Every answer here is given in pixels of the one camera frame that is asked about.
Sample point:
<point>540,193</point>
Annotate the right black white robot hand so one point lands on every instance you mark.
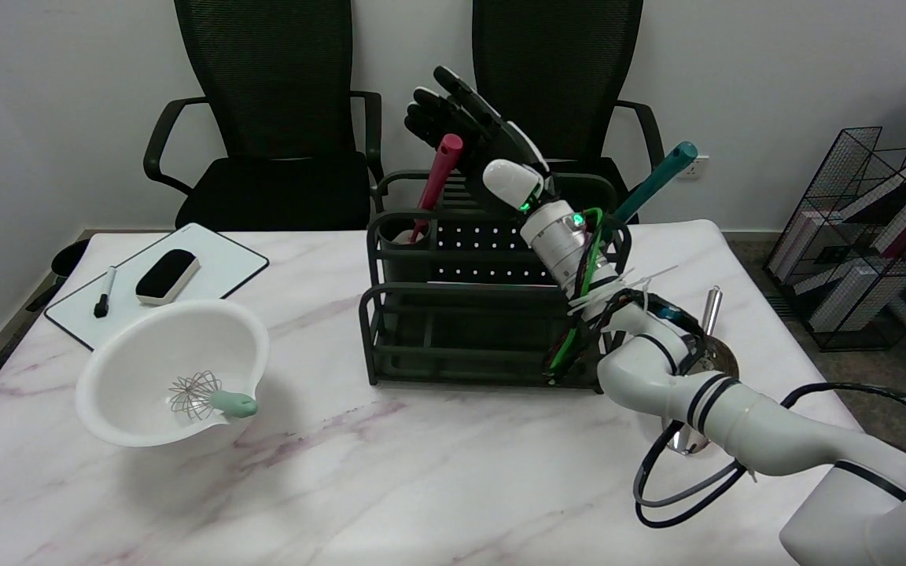
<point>492,145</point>

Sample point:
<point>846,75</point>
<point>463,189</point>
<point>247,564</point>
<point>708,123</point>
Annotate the pink sponge bottle brush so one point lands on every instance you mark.
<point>439,169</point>

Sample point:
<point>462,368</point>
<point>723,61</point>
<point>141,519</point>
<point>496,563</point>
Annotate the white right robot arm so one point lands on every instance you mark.
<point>736,409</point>

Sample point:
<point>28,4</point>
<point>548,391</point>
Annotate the teal bottle brush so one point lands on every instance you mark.
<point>661,177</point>

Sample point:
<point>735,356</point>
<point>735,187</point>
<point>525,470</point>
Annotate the black mesh office chair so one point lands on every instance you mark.
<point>571,63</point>
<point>264,79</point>

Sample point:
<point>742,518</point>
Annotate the dark green dish rack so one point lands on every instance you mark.
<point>461,330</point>

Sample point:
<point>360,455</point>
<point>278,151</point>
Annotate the shiny steel ladle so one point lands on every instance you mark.
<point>714,306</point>

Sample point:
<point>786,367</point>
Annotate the small white whiteboard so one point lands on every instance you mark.
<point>217,267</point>

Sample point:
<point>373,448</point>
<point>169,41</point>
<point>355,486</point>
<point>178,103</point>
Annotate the black white whiteboard eraser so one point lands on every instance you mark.
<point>166,275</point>

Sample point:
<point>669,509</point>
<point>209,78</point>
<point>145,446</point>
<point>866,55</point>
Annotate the white plastic mixing bowl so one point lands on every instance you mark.
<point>146,354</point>

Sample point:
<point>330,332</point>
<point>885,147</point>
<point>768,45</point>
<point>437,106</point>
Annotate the black whiteboard marker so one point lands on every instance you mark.
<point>104,297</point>

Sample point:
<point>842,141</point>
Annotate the black chair base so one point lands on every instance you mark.
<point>68,259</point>

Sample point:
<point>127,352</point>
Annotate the white wall socket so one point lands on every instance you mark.
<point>701,167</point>

